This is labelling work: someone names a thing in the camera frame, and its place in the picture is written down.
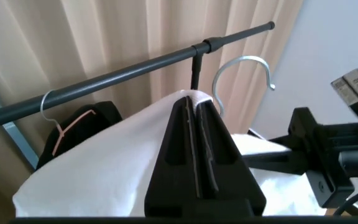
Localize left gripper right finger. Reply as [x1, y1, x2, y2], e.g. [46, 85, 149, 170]
[196, 99, 267, 217]

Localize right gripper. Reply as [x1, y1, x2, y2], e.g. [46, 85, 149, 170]
[241, 107, 358, 209]

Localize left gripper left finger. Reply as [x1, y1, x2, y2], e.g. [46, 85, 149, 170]
[144, 96, 202, 218]

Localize white garment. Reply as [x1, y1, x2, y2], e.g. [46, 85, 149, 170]
[12, 89, 328, 218]

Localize pink clothes hanger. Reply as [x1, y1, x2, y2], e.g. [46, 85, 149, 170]
[39, 90, 97, 157]
[211, 55, 276, 119]

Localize black shorts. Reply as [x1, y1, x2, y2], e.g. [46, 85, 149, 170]
[35, 100, 124, 170]

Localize black clothes rack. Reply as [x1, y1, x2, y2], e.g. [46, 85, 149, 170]
[0, 21, 276, 134]

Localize beige curtain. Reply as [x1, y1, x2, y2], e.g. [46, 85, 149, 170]
[0, 0, 304, 218]

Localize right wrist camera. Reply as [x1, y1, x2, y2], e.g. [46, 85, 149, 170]
[330, 68, 358, 135]

